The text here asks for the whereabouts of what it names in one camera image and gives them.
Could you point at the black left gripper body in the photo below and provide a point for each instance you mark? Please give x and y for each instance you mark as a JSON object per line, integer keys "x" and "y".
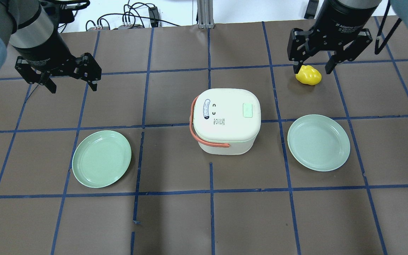
{"x": 45, "y": 45}

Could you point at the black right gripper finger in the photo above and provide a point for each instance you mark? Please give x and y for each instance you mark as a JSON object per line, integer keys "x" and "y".
{"x": 337, "y": 58}
{"x": 297, "y": 66}

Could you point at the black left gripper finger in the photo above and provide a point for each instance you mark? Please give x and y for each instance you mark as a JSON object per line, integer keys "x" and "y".
{"x": 50, "y": 85}
{"x": 93, "y": 85}

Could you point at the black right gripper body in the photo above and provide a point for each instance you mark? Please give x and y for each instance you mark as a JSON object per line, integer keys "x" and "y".
{"x": 343, "y": 19}

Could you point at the green plate near left arm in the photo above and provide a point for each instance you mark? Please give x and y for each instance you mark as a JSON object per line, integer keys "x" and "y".
{"x": 101, "y": 159}

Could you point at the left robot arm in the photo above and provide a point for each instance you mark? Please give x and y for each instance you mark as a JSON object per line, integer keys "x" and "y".
{"x": 31, "y": 28}

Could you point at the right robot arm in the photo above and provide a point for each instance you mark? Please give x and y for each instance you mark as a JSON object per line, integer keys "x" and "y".
{"x": 355, "y": 13}

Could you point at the green plate near right arm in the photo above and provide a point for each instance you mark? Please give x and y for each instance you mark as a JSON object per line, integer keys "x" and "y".
{"x": 318, "y": 143}

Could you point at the white rice cooker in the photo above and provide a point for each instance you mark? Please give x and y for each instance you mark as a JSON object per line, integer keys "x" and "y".
{"x": 227, "y": 115}

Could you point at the yellow toy bell pepper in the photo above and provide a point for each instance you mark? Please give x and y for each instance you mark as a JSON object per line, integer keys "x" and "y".
{"x": 309, "y": 75}

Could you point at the black power adapter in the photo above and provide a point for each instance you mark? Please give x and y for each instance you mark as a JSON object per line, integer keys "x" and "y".
{"x": 154, "y": 16}

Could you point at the aluminium frame post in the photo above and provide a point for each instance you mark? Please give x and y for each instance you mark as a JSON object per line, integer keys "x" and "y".
{"x": 205, "y": 19}

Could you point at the orange rice cooker handle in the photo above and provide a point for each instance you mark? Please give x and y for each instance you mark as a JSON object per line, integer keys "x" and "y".
{"x": 195, "y": 136}

